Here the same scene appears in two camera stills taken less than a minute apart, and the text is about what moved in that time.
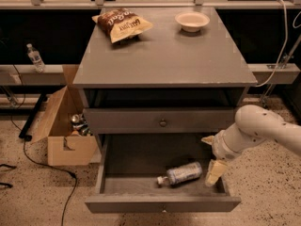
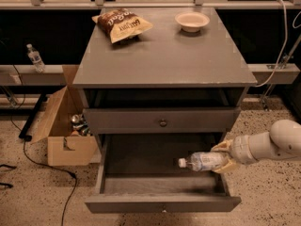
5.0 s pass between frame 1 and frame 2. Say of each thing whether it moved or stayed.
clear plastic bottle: moved
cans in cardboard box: stayed
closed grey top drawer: stayed
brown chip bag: stayed
